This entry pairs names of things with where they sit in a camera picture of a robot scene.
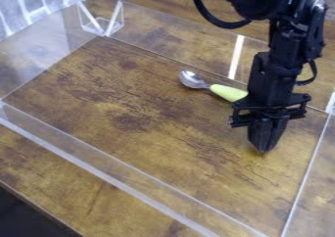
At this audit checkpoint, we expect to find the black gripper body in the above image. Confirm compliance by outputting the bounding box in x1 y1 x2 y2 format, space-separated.
229 52 311 127

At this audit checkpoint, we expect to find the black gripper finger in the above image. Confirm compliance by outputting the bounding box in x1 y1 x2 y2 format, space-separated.
247 118 272 152
264 117 289 152

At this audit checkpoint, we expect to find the green handled metal spoon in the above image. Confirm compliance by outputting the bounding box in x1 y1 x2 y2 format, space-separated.
177 71 247 103

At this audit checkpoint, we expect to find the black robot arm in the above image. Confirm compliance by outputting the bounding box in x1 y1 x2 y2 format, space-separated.
192 0 327 153

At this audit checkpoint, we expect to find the black cable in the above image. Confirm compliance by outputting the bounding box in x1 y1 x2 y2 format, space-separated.
189 0 253 30

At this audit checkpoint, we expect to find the clear acrylic corner bracket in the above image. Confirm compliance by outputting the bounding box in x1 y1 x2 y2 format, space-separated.
76 1 124 37

